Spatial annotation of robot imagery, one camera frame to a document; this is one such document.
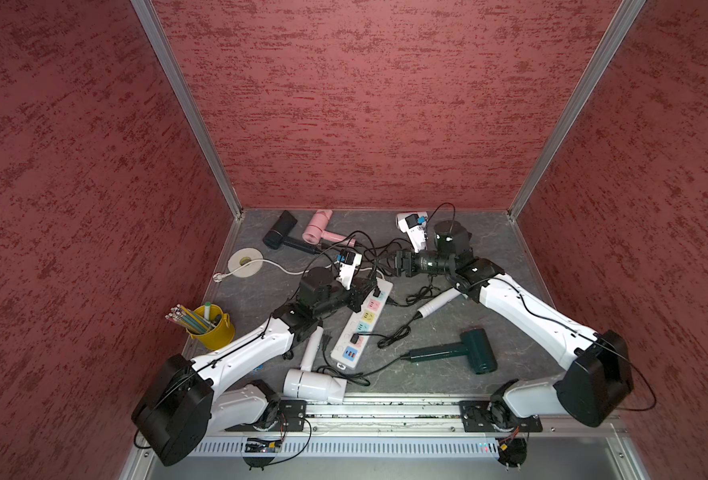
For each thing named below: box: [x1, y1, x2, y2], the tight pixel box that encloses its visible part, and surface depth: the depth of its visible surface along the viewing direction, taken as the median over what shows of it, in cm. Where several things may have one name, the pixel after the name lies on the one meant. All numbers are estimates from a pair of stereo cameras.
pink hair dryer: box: [302, 209, 356, 247], surface depth 112 cm
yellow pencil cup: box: [185, 304, 235, 351], surface depth 81 cm
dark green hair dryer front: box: [400, 328, 498, 374], surface depth 83 cm
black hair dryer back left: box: [262, 210, 319, 255], surface depth 109 cm
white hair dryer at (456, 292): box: [413, 287, 468, 319], surface depth 93 cm
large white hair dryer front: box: [283, 326, 347, 404], surface depth 76 cm
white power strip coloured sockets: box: [330, 277, 394, 369], surface depth 89 cm
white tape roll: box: [228, 248, 263, 278], surface depth 105 cm
